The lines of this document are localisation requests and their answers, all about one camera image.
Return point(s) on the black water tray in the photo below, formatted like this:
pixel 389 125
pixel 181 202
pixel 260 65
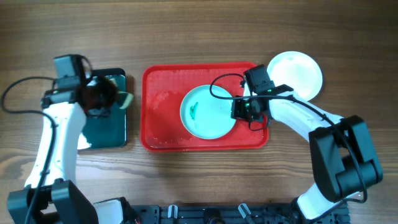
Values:
pixel 110 129

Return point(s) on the white plate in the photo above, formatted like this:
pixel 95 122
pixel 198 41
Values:
pixel 298 71

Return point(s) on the light blue plate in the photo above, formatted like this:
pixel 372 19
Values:
pixel 205 112

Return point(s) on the green yellow sponge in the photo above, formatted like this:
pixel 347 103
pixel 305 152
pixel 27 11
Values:
pixel 124 99

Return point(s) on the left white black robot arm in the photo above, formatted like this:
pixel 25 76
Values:
pixel 50 194

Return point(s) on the red plastic tray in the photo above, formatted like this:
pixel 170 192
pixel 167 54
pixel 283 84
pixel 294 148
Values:
pixel 163 89

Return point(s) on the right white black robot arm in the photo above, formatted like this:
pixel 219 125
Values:
pixel 344 160

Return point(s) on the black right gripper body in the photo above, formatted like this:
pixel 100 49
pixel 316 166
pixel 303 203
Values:
pixel 241 109

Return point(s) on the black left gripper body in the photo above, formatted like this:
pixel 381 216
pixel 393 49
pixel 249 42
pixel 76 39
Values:
pixel 104 94

